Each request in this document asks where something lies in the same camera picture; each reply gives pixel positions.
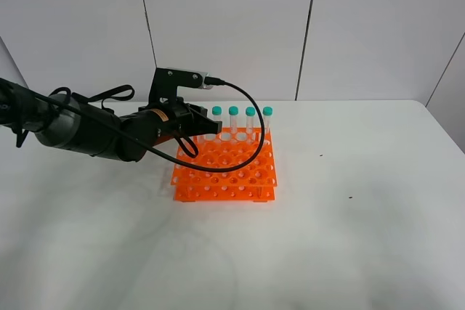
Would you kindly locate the row tube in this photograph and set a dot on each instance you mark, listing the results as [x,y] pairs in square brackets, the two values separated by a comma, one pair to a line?
[233,114]
[216,112]
[250,113]
[267,114]

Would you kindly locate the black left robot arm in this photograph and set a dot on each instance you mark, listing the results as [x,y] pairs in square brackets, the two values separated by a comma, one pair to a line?
[69,121]

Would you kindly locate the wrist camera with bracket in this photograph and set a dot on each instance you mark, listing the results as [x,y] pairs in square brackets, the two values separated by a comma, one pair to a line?
[166,81]

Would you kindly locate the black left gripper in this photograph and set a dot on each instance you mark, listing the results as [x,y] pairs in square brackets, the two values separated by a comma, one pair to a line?
[178,119]

